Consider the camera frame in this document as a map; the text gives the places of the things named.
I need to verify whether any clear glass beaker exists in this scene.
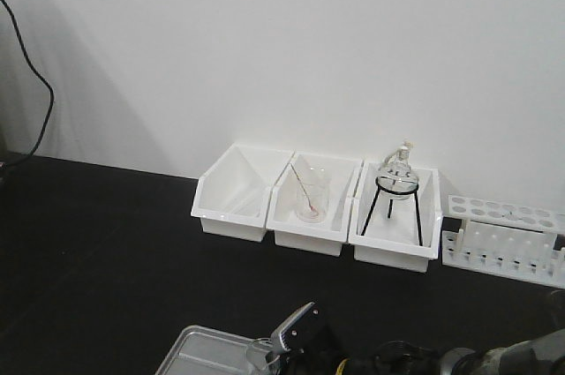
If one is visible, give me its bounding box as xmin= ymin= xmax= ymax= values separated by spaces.
xmin=245 ymin=337 xmax=281 ymax=375

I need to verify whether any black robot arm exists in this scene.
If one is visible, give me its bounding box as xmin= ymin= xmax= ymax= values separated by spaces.
xmin=271 ymin=302 xmax=564 ymax=374

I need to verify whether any glass beaker in bin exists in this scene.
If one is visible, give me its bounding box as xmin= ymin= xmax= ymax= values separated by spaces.
xmin=294 ymin=167 xmax=330 ymax=223

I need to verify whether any stirring rod in beaker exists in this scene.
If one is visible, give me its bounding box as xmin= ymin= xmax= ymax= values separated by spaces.
xmin=290 ymin=164 xmax=318 ymax=214

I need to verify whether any silver metal tray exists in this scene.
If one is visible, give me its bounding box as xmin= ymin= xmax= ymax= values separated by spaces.
xmin=156 ymin=325 xmax=252 ymax=374

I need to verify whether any white storage bin middle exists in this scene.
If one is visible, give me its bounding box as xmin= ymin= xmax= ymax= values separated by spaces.
xmin=267 ymin=152 xmax=363 ymax=257

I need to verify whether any white storage bin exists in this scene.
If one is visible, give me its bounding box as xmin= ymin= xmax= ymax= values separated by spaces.
xmin=267 ymin=152 xmax=363 ymax=257
xmin=348 ymin=161 xmax=442 ymax=273
xmin=191 ymin=144 xmax=294 ymax=243

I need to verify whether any white storage bin left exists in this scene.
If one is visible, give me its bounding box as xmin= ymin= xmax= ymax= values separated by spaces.
xmin=191 ymin=144 xmax=294 ymax=243

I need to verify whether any round glass flask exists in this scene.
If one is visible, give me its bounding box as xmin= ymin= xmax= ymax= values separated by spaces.
xmin=376 ymin=141 xmax=419 ymax=195

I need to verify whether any white storage bin right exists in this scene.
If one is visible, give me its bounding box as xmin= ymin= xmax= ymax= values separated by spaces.
xmin=348 ymin=161 xmax=442 ymax=273

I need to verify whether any white test tube rack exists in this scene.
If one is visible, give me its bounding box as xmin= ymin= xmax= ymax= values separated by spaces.
xmin=441 ymin=195 xmax=564 ymax=289

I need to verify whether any black wire tripod stand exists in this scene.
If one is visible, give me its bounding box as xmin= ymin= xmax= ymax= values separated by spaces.
xmin=361 ymin=174 xmax=423 ymax=246

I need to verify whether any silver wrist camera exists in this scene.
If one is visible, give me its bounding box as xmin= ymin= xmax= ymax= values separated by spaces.
xmin=270 ymin=302 xmax=324 ymax=355

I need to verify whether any black hanging cable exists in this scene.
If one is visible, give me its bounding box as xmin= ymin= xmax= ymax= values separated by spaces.
xmin=0 ymin=0 xmax=56 ymax=169

